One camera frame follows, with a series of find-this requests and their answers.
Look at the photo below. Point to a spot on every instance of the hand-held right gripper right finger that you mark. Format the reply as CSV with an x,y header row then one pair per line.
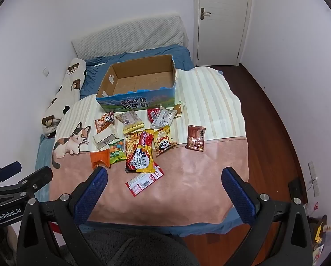
x,y
237,196

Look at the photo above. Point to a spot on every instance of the small white box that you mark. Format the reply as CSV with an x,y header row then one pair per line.
x,y
104,138

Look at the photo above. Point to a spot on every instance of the white grey snack packet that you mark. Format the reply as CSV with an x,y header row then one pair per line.
x,y
165,116

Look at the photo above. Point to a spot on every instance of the yellow panda snack packet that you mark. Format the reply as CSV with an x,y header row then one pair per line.
x,y
162,141

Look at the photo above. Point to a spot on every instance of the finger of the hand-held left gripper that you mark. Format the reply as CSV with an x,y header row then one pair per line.
x,y
7,169
39,177

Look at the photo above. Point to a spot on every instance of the orange jelly cup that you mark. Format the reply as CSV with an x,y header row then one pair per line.
x,y
178,108

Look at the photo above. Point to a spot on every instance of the grey textured pillow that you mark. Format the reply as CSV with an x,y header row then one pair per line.
x,y
132,36

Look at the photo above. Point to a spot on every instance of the yellow red instant noodle packet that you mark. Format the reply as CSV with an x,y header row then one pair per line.
x,y
139,152

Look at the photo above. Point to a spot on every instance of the white wall socket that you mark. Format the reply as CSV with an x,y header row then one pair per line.
x,y
46,71

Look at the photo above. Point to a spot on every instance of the small red snack packet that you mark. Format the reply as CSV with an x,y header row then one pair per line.
x,y
152,114

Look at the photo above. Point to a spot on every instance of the small red white object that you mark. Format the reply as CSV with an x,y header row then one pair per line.
x,y
312,206

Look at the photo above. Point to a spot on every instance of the orange panda snack packet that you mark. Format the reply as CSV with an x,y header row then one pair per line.
x,y
103,123

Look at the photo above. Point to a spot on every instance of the red white snack packet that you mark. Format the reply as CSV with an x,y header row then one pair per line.
x,y
143,183

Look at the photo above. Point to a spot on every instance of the white power strip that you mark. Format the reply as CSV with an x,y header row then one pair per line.
x,y
313,178

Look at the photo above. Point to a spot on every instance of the dark grey fleece clothing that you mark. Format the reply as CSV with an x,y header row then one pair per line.
x,y
126,249

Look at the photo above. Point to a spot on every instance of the plain orange snack packet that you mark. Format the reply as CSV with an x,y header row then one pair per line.
x,y
99,158

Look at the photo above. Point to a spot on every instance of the cardboard box blue print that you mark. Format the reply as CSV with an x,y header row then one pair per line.
x,y
143,81

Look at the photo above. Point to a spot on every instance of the white door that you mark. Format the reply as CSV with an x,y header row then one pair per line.
x,y
223,19

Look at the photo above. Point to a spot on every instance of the cat print striped blanket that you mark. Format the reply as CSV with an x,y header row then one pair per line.
x,y
209,171

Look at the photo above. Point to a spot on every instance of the yellow black package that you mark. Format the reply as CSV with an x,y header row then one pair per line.
x,y
324,228

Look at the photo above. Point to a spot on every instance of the green candy packet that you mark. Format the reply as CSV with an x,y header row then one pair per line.
x,y
117,153

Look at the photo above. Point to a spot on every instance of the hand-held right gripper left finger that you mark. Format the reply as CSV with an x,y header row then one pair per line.
x,y
90,194

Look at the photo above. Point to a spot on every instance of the clear brown snack packet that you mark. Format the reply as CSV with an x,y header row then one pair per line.
x,y
129,119

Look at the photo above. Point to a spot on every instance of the bear print long pillow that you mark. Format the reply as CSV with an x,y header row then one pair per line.
x,y
71,88

